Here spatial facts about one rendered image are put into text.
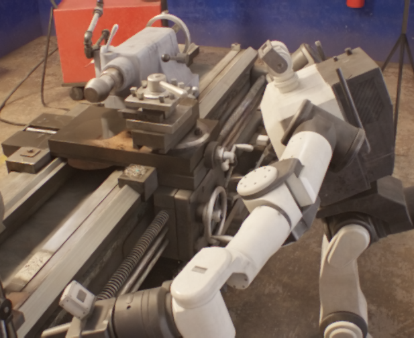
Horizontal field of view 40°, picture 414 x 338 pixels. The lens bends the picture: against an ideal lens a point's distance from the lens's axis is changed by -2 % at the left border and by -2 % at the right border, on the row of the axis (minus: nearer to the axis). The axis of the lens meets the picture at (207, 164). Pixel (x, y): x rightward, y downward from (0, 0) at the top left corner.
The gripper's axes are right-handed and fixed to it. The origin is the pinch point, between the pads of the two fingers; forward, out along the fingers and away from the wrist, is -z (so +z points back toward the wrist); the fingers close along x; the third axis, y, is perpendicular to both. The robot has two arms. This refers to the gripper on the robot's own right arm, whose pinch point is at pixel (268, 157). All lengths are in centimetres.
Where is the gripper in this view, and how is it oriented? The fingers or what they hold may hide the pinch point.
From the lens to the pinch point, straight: 227.0
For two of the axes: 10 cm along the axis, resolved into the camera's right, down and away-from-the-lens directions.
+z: 4.4, -6.9, -5.7
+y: 8.3, 5.5, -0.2
